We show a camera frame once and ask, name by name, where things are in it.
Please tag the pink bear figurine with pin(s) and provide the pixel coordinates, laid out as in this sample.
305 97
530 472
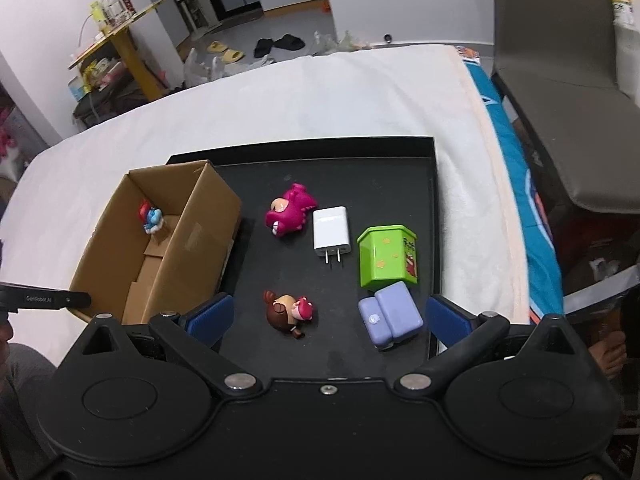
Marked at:
288 213

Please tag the white plastic bag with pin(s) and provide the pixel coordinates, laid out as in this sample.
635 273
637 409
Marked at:
198 71

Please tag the grey dining chair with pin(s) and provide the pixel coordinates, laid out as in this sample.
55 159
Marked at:
555 59

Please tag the yellow slipper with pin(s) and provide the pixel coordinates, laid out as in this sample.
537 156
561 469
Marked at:
228 55

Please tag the black rectangular tray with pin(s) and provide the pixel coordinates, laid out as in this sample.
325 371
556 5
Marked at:
381 181

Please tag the white USB charger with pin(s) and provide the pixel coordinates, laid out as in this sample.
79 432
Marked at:
330 233

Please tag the white plastic bottle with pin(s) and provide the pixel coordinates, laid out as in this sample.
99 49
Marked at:
623 12

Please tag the black slipper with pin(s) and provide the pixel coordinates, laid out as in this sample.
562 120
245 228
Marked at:
263 47
289 42

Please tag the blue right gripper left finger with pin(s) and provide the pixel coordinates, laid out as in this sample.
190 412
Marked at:
208 322

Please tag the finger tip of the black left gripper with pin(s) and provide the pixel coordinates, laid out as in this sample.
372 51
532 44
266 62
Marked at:
15 297

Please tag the black slipper right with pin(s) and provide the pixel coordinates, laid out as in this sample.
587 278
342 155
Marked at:
289 42

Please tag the green toy box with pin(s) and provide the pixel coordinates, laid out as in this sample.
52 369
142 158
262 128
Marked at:
387 254

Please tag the yellow wooden side table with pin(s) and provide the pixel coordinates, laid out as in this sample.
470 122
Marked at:
152 86

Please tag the lavender toy block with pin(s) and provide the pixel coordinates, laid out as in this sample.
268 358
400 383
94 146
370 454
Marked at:
390 316

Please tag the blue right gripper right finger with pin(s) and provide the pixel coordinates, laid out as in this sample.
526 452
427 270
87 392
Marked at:
448 322

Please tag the black slipper left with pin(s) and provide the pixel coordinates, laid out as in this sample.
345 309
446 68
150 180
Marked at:
263 47

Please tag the blue patterned bed sheet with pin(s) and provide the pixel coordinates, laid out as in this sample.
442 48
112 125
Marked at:
543 272

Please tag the brown-haired girl figurine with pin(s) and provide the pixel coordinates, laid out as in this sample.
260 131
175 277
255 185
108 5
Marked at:
288 314

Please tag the brown cardboard box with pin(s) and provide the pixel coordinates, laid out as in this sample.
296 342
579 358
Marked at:
133 275

